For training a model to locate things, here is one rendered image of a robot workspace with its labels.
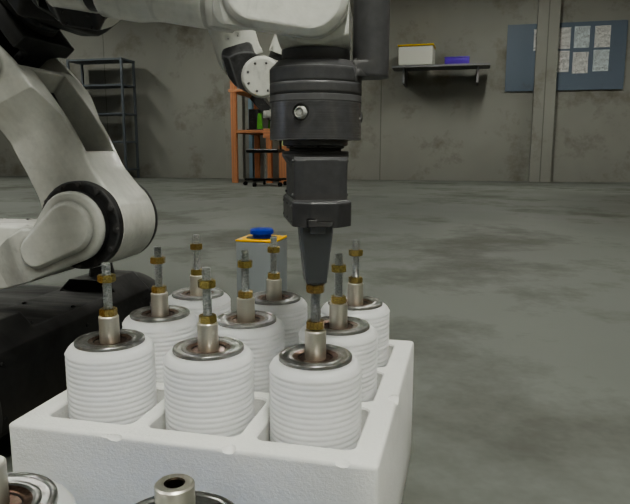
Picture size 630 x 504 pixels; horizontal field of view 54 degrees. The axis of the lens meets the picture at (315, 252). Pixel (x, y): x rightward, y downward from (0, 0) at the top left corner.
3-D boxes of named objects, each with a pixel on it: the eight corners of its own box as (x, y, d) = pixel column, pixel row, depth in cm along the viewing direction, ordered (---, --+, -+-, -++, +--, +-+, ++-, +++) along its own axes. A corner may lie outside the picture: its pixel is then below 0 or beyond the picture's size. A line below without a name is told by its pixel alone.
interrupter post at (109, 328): (119, 339, 71) (118, 311, 71) (122, 345, 69) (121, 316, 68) (97, 342, 70) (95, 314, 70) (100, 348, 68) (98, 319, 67)
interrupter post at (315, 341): (301, 363, 63) (301, 332, 63) (306, 356, 65) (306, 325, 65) (324, 365, 63) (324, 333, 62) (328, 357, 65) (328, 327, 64)
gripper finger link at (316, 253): (299, 282, 62) (299, 220, 61) (331, 281, 62) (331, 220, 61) (301, 286, 60) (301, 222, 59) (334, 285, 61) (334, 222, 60)
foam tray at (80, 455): (20, 578, 68) (7, 423, 65) (179, 426, 105) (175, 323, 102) (375, 644, 59) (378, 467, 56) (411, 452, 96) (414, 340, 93)
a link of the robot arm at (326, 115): (375, 227, 56) (377, 91, 54) (268, 229, 55) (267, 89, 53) (348, 213, 68) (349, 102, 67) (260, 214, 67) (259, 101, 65)
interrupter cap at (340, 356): (270, 370, 61) (270, 363, 61) (288, 347, 68) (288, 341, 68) (346, 375, 60) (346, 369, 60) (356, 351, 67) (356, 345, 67)
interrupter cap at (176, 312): (138, 309, 85) (138, 304, 84) (194, 309, 85) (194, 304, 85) (122, 325, 77) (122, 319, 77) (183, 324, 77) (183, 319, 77)
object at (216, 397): (267, 518, 67) (265, 357, 64) (177, 539, 63) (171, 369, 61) (242, 475, 76) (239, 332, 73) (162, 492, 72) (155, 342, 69)
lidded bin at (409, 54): (435, 68, 934) (436, 48, 930) (434, 64, 892) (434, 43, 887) (400, 69, 947) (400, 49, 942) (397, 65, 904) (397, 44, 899)
